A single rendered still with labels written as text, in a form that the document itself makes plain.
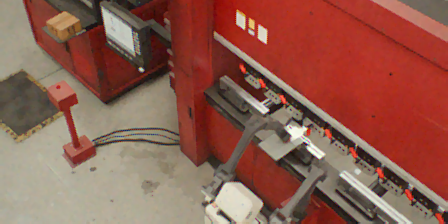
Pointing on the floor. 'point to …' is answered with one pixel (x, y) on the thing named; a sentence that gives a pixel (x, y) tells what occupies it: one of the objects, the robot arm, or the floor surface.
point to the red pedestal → (82, 149)
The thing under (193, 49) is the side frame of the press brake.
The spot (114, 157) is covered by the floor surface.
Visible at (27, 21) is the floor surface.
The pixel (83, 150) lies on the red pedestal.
